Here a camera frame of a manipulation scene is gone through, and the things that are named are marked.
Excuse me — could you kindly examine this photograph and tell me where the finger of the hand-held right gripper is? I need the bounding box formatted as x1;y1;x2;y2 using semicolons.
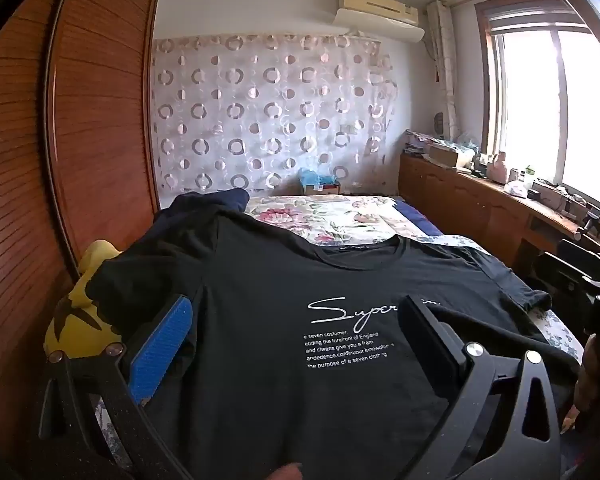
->
557;238;600;267
534;251;588;307

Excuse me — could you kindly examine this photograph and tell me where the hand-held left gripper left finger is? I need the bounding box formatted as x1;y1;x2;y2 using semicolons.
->
35;294;201;480

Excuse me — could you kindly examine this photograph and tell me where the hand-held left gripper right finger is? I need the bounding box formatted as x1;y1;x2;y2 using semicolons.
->
399;296;563;480

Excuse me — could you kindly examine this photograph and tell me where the black printed t-shirt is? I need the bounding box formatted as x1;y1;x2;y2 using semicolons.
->
87;210;581;480

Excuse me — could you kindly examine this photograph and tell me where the person's right hand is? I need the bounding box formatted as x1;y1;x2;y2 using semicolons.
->
560;332;600;433

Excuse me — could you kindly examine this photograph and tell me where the yellow printed cloth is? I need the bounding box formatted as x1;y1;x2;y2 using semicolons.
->
44;239;127;361

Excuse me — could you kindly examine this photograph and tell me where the dark blue blanket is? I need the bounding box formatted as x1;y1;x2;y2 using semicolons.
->
395;199;443;237

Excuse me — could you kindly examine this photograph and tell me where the pink bottle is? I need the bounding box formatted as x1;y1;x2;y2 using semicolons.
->
489;151;510;184

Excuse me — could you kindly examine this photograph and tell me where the wooden sideboard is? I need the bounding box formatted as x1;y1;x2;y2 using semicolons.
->
399;152;600;281

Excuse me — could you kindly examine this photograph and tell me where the navy blue garment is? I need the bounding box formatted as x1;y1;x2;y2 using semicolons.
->
155;189;251;241

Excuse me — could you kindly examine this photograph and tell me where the window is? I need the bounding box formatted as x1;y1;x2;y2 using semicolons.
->
475;0;600;221

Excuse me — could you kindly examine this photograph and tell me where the pink floral bed sheet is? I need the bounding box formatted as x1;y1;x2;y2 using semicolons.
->
242;194;431;248

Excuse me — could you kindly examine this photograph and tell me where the flat cardboard box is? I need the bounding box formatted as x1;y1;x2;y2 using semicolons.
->
425;144;475;169

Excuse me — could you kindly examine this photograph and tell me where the stack of books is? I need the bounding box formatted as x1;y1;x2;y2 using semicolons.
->
405;130;432;157

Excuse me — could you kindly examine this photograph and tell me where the blue plastic bag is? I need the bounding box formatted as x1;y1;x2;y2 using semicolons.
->
299;167;341;189

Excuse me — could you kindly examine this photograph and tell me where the wooden wardrobe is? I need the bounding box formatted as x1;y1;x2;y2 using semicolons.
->
0;0;163;461

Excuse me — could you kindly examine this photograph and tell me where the pale window curtain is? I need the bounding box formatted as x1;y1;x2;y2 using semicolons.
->
426;0;465;142

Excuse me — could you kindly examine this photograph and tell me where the circle patterned wall curtain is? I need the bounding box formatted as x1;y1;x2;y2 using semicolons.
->
150;34;397;197

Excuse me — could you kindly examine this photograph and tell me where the wall air conditioner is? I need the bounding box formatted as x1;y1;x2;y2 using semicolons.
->
332;0;426;43

